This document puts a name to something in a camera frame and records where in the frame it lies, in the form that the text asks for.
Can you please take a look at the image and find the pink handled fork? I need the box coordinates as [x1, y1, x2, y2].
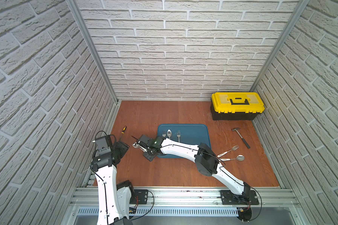
[162, 130, 167, 138]

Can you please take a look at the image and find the white handled spoon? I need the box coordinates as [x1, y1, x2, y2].
[220, 155, 245, 162]
[132, 142, 147, 152]

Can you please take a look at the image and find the pink handled spoon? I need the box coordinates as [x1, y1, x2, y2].
[167, 129, 172, 139]

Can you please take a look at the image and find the white handled fork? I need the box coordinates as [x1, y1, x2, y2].
[177, 130, 181, 142]
[217, 145, 239, 158]

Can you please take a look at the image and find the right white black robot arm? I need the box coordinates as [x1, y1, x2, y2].
[132, 135, 251, 200]

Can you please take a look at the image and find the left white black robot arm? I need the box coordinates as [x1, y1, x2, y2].
[90, 136, 134, 225]

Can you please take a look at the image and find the teal plastic tray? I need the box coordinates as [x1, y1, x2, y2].
[157, 124, 212, 149]

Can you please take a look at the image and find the small green controller board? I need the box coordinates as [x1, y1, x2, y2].
[129, 207, 137, 214]

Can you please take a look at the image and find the yellow black toolbox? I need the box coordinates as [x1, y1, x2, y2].
[210, 92, 265, 121]

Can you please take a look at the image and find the round black connector box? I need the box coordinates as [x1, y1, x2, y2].
[237, 208, 252, 223]

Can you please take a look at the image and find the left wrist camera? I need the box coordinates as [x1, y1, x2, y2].
[95, 135, 113, 155]

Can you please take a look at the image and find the yellow black handled file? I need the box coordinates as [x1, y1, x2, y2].
[119, 126, 127, 141]

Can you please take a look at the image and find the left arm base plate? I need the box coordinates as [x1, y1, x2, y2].
[131, 189, 148, 205]

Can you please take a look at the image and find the aluminium front rail frame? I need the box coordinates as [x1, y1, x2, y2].
[62, 185, 310, 225]

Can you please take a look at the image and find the black handled hammer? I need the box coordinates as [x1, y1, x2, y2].
[232, 128, 251, 149]

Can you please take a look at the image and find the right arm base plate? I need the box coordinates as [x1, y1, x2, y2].
[220, 190, 260, 205]

